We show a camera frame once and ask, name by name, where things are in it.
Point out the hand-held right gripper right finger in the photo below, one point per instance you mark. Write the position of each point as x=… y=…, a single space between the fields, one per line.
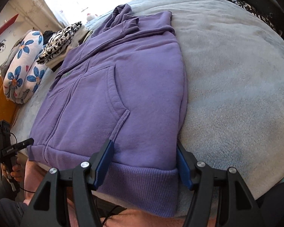
x=183 y=163

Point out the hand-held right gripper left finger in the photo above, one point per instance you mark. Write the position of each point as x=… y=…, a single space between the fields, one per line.
x=104 y=160

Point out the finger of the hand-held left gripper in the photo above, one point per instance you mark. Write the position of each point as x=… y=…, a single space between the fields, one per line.
x=26 y=143

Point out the purple zip hoodie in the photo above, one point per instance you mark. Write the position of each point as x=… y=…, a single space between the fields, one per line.
x=123 y=94

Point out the dark clothes pile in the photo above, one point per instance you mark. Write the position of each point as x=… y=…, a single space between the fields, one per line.
x=48 y=36

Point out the person's left hand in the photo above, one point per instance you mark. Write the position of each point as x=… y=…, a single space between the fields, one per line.
x=16 y=172

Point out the pink cloth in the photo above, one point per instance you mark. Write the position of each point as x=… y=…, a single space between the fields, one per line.
x=34 y=179

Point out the grey cloth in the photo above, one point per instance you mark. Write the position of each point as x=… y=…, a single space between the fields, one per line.
x=8 y=61

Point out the rolled floral blanket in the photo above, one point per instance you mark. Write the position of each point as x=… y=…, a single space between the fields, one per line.
x=23 y=59

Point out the grey bed blanket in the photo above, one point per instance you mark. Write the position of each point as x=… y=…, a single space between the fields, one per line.
x=227 y=75

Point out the black white printed folded garment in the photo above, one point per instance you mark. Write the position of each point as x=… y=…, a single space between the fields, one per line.
x=59 y=42

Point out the cream folded garment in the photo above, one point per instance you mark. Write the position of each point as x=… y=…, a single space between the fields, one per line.
x=81 y=33

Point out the beige curtain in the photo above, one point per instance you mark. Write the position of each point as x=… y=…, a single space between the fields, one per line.
x=35 y=9

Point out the white plush toy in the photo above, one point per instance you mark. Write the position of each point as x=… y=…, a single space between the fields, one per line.
x=90 y=16

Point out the hanging window ornament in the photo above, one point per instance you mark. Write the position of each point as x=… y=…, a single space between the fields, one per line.
x=84 y=10

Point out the black white patterned cloth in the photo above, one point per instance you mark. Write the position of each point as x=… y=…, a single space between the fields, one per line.
x=245 y=6

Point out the black bag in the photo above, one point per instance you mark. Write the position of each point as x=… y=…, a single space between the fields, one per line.
x=262 y=2

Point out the wooden bed frame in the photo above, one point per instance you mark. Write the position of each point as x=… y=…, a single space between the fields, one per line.
x=2 y=104

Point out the face wall sticker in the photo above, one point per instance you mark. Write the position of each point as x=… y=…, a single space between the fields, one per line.
x=1 y=46

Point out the red wall shelf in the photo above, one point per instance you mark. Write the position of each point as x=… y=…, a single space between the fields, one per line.
x=7 y=26

